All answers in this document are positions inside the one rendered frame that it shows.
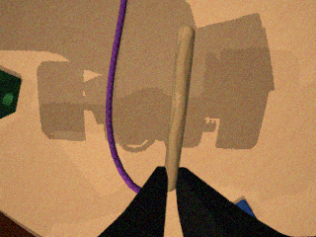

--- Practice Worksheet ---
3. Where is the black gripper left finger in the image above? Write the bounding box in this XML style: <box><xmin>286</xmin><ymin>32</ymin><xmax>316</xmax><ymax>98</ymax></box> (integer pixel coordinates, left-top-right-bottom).
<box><xmin>98</xmin><ymin>166</ymin><xmax>169</xmax><ymax>237</ymax></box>

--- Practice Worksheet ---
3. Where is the green block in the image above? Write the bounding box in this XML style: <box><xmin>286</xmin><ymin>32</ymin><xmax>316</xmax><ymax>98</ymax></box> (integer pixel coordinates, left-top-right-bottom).
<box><xmin>0</xmin><ymin>70</ymin><xmax>21</xmax><ymax>119</ymax></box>

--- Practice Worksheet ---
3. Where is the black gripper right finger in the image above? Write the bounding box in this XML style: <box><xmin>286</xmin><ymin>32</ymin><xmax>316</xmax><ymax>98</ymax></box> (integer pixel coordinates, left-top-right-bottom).
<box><xmin>175</xmin><ymin>167</ymin><xmax>291</xmax><ymax>237</ymax></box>

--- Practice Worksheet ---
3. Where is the small blue cube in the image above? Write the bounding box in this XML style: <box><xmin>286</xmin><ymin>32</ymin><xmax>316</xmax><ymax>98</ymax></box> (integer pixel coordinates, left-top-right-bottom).
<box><xmin>234</xmin><ymin>200</ymin><xmax>257</xmax><ymax>218</ymax></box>

